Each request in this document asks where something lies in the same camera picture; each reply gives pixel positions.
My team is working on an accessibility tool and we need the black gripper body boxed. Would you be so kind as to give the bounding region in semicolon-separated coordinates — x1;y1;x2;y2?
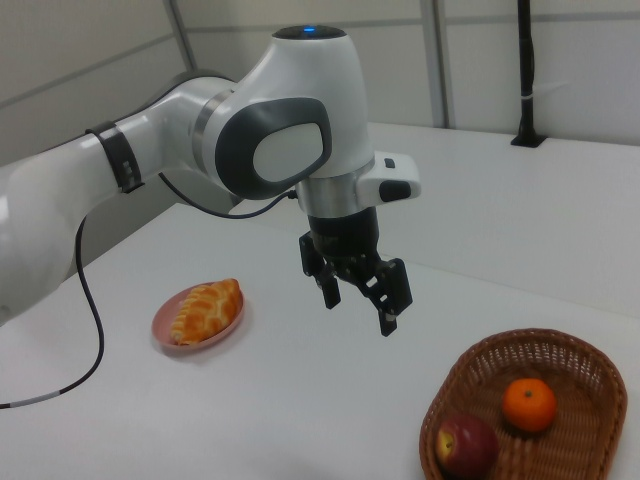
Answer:
305;207;381;267

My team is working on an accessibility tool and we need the braided toy bread loaf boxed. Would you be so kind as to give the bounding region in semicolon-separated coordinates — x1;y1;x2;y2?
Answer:
192;277;242;342

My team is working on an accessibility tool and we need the striped toy bread roll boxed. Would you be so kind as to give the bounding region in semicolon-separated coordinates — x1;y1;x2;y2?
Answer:
170;284;214;346

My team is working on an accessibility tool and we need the red toy apple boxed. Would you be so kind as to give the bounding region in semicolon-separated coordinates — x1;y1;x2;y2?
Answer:
437;413;500;477

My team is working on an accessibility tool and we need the orange toy tangerine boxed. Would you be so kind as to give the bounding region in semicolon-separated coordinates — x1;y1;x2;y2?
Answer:
502;378;558;434

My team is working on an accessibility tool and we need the pink plate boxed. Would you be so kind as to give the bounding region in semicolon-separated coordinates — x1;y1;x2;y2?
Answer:
151;284;247;357

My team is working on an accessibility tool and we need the brown woven basket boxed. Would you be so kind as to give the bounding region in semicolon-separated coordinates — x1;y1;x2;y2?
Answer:
419;328;629;480

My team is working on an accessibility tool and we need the black mounting pole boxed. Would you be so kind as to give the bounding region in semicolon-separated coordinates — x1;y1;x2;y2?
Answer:
509;0;546;148

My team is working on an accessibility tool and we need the grey partition post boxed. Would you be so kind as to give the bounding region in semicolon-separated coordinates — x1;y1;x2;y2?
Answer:
167;0;201;71
429;0;450;129

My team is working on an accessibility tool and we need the white cable tie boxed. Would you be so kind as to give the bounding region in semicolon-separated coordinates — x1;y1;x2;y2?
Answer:
519;82;569;101

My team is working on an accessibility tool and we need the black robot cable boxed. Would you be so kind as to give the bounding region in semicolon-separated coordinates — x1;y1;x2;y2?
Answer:
0;171;297;410

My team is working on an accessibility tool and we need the black cable strap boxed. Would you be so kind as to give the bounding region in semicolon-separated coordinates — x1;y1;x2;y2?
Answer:
84;119;146;194

